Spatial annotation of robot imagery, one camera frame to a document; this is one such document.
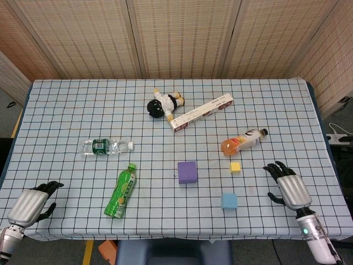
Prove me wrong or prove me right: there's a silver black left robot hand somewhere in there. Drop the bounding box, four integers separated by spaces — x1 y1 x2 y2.
7 181 65 227

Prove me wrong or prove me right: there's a green tea bottle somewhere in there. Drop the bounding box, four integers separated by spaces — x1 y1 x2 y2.
104 163 138 220

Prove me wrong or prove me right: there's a clear water bottle green label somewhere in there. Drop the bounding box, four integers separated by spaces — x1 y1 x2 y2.
77 138 135 157

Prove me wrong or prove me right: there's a light blue checked tablecloth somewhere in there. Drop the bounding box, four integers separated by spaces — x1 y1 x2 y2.
0 78 353 241

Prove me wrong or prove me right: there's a white power strip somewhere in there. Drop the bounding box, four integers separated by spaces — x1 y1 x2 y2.
326 133 349 145

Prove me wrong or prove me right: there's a white power cable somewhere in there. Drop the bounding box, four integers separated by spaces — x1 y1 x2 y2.
328 123 346 135

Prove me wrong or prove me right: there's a long white baking paper box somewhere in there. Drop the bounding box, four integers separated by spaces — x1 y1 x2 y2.
169 93 235 133

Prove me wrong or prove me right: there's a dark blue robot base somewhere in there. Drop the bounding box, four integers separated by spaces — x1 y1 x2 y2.
115 238 233 265

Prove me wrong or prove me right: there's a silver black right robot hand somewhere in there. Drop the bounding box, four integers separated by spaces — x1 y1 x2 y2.
263 161 312 213

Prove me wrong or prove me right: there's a blue cube block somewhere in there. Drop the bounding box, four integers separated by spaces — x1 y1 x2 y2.
221 193 238 210

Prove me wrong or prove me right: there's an orange juice bottle white label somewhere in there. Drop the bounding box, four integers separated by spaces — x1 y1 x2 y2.
221 128 269 157

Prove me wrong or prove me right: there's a bamboo folding screen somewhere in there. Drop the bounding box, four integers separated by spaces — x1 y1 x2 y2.
0 0 353 118

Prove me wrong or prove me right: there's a large purple foam cube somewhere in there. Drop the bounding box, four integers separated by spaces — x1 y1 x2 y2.
177 161 199 185

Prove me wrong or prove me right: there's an orange block on floor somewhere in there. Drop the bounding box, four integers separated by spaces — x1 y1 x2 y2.
98 239 118 262

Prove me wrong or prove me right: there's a black white plush doll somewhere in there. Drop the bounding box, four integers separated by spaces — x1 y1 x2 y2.
146 87 185 121

